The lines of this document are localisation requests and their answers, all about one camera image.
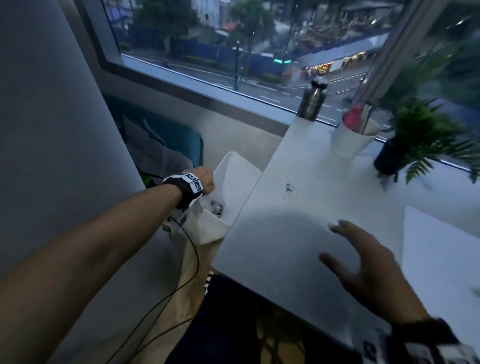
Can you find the person's dark trousers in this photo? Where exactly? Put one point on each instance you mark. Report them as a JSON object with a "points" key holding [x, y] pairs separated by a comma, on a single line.
{"points": [[225, 330]]}

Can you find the white window frame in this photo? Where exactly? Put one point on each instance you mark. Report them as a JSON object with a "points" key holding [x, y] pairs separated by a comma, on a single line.
{"points": [[397, 48]]}

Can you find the grey printed paper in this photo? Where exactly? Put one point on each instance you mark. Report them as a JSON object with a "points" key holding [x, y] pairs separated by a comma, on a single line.
{"points": [[157, 153]]}

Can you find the black right wrist camera band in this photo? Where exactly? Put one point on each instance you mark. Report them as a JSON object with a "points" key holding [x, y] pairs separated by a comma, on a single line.
{"points": [[423, 341]]}

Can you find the white cup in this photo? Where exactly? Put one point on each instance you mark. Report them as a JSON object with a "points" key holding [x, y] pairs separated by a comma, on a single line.
{"points": [[348, 144]]}

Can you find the black wrist camera band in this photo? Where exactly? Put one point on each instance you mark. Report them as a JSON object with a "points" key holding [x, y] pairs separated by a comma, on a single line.
{"points": [[423, 341], [183, 187]]}

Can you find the pink scissors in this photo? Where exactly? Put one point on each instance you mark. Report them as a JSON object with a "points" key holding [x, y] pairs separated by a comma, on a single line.
{"points": [[353, 118]]}

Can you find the white paper sheet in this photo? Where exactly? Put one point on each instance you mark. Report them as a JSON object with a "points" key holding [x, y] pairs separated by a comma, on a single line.
{"points": [[438, 262]]}

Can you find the person's left hand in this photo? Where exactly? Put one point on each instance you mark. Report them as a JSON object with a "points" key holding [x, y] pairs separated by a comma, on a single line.
{"points": [[206, 178]]}

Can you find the black left wrist camera band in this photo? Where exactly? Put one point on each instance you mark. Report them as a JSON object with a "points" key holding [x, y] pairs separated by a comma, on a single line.
{"points": [[183, 187]]}

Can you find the person's right hand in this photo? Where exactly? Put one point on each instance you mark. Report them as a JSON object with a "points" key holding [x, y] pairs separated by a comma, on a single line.
{"points": [[378, 285]]}

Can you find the green potted fern black pot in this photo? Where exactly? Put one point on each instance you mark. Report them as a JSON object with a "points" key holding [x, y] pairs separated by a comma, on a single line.
{"points": [[390, 157]]}

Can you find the person's left forearm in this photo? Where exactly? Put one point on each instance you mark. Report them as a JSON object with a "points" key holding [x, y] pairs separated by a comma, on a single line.
{"points": [[75, 270]]}

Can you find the teal chair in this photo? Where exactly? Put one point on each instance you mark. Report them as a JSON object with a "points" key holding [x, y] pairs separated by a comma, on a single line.
{"points": [[180, 138]]}

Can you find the crumpled silver wrapper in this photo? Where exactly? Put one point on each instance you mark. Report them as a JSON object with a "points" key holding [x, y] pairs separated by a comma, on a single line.
{"points": [[216, 208]]}

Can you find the white plastic bin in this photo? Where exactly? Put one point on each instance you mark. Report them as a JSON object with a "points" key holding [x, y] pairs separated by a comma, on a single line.
{"points": [[240, 176]]}

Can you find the steel water bottle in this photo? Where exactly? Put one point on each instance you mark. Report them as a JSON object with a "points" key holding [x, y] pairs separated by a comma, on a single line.
{"points": [[311, 101]]}

